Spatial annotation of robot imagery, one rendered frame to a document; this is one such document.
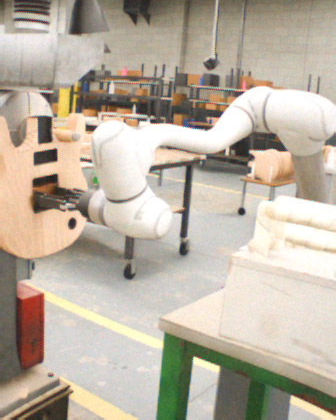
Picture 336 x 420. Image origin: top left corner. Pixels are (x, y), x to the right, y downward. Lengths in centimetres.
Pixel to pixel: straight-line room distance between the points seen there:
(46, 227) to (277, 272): 77
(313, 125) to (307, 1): 1185
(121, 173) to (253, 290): 39
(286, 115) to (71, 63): 61
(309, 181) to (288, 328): 73
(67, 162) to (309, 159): 71
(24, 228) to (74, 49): 50
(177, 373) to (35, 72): 83
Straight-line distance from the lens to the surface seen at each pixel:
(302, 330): 99
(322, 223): 94
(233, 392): 216
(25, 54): 146
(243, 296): 102
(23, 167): 144
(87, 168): 187
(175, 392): 119
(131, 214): 122
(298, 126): 150
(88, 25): 158
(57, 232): 157
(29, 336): 208
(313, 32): 1309
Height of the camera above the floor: 138
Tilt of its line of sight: 11 degrees down
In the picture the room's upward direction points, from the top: 5 degrees clockwise
